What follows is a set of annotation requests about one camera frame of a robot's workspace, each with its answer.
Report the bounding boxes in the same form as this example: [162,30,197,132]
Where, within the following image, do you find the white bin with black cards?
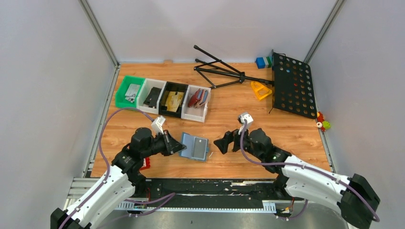
[136,78,166,114]

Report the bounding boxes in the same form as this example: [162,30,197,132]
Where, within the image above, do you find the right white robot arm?
[214,128,381,229]

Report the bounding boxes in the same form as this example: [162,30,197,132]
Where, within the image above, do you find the black perforated music desk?
[272,52,317,119]

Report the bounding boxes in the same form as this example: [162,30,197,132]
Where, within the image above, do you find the blue green toy blocks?
[255,56,273,69]

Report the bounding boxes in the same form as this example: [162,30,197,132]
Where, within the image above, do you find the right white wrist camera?
[238,112,254,132]

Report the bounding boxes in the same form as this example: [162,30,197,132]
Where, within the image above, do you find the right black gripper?
[214,124,263,161]

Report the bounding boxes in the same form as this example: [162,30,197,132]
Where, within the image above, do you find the black plastic bin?
[158,82,189,118]

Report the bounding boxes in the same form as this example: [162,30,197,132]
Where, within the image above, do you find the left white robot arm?
[50,127,187,229]

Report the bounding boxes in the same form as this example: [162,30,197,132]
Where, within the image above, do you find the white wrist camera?
[151,115,166,135]
[238,112,254,132]

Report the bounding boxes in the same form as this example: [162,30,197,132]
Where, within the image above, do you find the yellow triangle toy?
[250,82,273,101]

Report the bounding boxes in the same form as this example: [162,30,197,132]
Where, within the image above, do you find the silver cards stack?
[125,83,140,103]

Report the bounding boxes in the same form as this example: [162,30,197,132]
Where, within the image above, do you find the blue card holder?
[194,90,209,108]
[179,132,210,161]

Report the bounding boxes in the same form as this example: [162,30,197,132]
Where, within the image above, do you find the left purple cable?
[58,107,156,229]

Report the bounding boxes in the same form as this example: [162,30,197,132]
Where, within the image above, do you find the black cards stack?
[143,87,161,108]

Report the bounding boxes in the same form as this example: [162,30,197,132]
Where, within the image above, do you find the gold cards stack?
[165,91,184,112]

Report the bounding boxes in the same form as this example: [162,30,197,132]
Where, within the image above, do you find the white slotted cable duct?
[117,201,277,213]

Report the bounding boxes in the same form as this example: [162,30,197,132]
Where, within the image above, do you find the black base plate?
[132,178,299,209]

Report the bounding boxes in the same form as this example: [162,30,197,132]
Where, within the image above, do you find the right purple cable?
[239,119,380,223]

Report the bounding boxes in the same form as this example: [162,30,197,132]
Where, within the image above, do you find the purple cable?
[58,107,156,229]
[239,119,380,223]

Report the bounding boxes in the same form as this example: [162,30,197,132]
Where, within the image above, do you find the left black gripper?
[141,129,187,158]

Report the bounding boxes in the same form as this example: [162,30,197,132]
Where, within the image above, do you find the red card holder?
[187,89,202,107]

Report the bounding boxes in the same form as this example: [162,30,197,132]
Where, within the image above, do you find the black folded tripod stand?
[193,45,274,89]

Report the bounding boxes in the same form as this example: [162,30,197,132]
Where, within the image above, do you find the red toy brick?
[140,157,150,170]

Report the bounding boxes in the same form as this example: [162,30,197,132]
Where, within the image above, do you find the green plastic bin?
[115,75,145,108]

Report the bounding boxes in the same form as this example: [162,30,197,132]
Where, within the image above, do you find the colourful toy pile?
[316,112,331,132]

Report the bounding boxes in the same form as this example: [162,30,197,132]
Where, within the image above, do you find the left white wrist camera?
[151,115,166,135]

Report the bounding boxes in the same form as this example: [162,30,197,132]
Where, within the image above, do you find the white bin with card holders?
[181,85,211,123]

